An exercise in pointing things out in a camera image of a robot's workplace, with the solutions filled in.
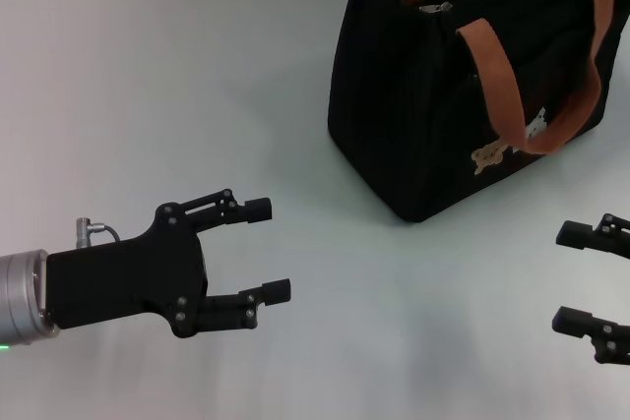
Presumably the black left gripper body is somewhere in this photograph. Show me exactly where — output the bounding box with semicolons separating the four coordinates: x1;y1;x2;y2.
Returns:
45;201;212;341

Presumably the black bag with brown handles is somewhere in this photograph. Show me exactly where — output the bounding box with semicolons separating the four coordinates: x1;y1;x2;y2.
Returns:
327;0;630;224

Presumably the left gripper connector cable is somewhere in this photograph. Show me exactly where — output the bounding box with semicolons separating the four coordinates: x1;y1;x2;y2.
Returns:
73;215;123;249

